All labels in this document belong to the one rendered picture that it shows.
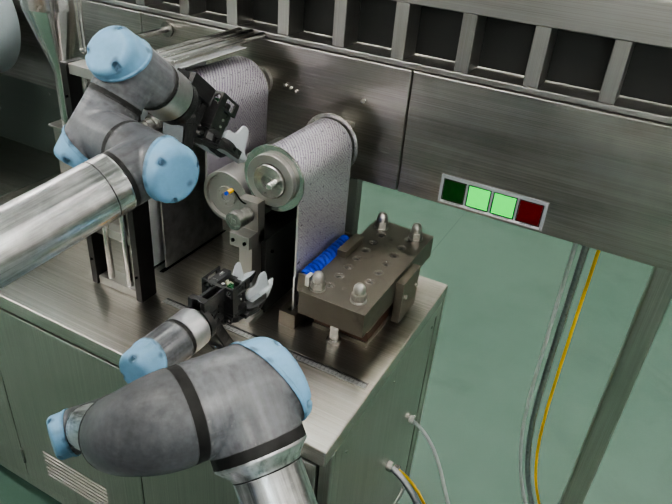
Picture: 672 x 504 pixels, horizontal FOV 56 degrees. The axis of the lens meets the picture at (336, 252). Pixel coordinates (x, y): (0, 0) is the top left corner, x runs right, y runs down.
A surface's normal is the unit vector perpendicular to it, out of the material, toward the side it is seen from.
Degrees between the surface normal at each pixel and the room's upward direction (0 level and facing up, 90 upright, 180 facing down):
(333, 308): 90
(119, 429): 55
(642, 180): 90
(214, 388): 28
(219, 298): 90
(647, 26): 90
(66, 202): 48
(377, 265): 0
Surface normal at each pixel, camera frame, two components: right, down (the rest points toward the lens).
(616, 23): -0.47, 0.44
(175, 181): 0.75, 0.40
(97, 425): -0.65, -0.30
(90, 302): 0.07, -0.85
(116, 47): -0.32, -0.22
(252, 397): 0.41, -0.24
